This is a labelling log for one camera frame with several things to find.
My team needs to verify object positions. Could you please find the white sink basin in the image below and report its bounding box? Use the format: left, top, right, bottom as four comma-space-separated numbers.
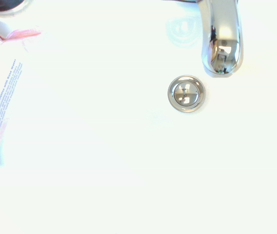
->
0, 0, 277, 234

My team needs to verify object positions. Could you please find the chrome sink drain stopper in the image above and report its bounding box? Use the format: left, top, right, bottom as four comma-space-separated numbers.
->
167, 75, 206, 113

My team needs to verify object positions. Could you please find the chrome faucet spout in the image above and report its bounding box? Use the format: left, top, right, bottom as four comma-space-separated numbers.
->
162, 0, 244, 79

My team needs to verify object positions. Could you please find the dark round container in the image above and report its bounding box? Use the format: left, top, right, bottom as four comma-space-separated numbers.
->
0, 0, 34, 17

